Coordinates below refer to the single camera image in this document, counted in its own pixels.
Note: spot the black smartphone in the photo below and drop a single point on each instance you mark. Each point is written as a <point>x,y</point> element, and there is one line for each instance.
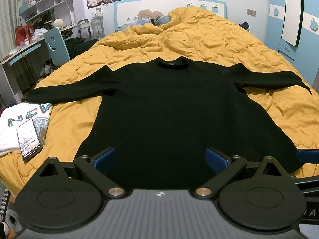
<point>28,140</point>

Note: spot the red bag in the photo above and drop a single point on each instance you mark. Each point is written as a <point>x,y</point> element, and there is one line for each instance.
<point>22,32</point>

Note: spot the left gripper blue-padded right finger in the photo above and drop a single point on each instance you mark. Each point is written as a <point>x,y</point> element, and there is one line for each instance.
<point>224,165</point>

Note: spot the beige wall switch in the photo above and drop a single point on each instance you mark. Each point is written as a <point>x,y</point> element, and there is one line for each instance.
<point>251,12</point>

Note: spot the cream round ball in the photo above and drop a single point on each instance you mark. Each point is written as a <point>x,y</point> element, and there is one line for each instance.
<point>58,22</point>

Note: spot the blue wooden chair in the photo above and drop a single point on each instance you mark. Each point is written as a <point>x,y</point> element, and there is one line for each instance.
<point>56,47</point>

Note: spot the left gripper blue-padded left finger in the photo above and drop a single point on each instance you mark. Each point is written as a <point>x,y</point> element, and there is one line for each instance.
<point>95,165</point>

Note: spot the mustard yellow quilt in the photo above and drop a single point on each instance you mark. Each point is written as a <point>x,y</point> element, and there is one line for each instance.
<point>194,33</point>

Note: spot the blue white wardrobe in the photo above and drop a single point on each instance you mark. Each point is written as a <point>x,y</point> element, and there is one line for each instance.
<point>293,32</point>

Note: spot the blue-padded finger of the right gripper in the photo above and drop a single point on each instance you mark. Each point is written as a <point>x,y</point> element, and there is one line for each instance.
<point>308,156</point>

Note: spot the white wall shelf unit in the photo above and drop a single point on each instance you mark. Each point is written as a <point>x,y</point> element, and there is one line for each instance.
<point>30,10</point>

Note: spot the white printed t-shirt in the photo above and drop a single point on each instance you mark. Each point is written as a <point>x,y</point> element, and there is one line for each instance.
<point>15,116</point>

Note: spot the white blue desk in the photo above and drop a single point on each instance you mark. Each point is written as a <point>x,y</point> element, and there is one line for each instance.
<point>18,70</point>

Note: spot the grey metal rack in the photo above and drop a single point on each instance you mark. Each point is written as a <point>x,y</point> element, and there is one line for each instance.
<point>94,27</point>

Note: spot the blue grey pillow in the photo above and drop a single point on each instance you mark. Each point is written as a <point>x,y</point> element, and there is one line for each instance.
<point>141,22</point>

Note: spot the brown plush toy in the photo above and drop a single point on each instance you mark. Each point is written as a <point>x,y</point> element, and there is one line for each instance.
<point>152,15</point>

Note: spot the black long-sleeve sweater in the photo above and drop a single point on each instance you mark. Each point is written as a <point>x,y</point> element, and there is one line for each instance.
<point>161,116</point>

